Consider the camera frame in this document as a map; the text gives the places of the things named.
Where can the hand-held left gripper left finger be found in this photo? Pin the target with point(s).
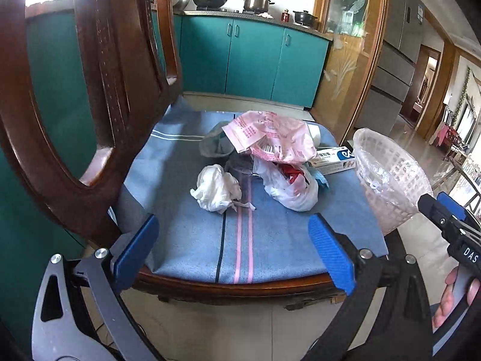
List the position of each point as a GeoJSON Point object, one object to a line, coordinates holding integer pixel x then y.
{"type": "Point", "coordinates": [137, 248]}

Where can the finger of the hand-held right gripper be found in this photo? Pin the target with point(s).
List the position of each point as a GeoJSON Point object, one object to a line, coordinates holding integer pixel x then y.
{"type": "Point", "coordinates": [451, 203]}
{"type": "Point", "coordinates": [432, 207]}

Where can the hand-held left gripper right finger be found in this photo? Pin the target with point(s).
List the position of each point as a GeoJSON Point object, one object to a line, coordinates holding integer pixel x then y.
{"type": "Point", "coordinates": [332, 255]}

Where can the white plastic bag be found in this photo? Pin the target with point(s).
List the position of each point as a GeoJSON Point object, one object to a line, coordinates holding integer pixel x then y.
{"type": "Point", "coordinates": [297, 197]}

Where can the white tissue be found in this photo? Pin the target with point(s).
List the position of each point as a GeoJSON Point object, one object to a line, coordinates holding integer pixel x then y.
{"type": "Point", "coordinates": [216, 190]}

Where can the pink plastic bag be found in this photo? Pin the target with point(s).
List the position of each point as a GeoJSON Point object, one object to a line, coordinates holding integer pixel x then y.
{"type": "Point", "coordinates": [278, 139]}

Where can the clear plastic bag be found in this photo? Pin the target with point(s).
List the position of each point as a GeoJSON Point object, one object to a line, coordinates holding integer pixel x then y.
{"type": "Point", "coordinates": [214, 143]}

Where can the person's right hand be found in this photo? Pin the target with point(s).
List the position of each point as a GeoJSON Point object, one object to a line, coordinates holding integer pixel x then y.
{"type": "Point", "coordinates": [445, 301]}

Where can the glass dining table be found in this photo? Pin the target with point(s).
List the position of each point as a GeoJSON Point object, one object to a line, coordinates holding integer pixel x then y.
{"type": "Point", "coordinates": [462, 173]}

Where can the blue striped seat cloth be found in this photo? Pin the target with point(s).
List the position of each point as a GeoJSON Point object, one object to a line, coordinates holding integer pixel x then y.
{"type": "Point", "coordinates": [180, 233]}

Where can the pink hanging cloth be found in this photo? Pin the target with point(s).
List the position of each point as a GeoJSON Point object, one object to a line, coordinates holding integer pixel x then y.
{"type": "Point", "coordinates": [442, 134]}

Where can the small blue packet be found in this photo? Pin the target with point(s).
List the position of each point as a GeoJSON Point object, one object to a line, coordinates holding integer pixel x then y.
{"type": "Point", "coordinates": [320, 179]}

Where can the white and blue medicine box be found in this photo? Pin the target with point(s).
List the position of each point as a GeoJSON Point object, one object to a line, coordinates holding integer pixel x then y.
{"type": "Point", "coordinates": [332, 161]}

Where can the red packet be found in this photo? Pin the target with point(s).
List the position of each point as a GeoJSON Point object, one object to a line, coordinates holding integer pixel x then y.
{"type": "Point", "coordinates": [291, 171]}

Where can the green garland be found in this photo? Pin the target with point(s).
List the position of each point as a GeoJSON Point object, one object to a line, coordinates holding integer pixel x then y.
{"type": "Point", "coordinates": [464, 94]}

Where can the white and blue tissue pack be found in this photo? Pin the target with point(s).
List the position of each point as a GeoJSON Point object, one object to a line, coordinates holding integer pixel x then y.
{"type": "Point", "coordinates": [314, 134]}

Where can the grey refrigerator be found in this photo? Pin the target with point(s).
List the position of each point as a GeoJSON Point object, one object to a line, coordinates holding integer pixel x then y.
{"type": "Point", "coordinates": [394, 64]}

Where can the wood framed glass door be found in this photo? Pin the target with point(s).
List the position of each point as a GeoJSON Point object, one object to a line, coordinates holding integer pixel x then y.
{"type": "Point", "coordinates": [349, 64]}

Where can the brown wooden chair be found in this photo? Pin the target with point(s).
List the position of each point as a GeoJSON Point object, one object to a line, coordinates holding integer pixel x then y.
{"type": "Point", "coordinates": [112, 64]}

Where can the teal kitchen cabinet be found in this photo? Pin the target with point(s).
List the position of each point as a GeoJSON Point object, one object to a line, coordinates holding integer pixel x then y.
{"type": "Point", "coordinates": [248, 56]}

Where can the black lidded pot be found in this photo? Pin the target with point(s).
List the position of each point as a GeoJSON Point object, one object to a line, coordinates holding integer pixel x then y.
{"type": "Point", "coordinates": [303, 18]}

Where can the red jar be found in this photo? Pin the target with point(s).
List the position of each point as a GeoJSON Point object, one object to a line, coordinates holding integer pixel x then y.
{"type": "Point", "coordinates": [285, 15]}

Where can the steel cooking pot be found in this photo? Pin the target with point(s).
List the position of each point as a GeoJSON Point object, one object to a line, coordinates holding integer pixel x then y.
{"type": "Point", "coordinates": [256, 3]}

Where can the wooden door frame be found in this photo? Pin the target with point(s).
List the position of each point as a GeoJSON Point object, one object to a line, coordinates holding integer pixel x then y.
{"type": "Point", "coordinates": [439, 82]}

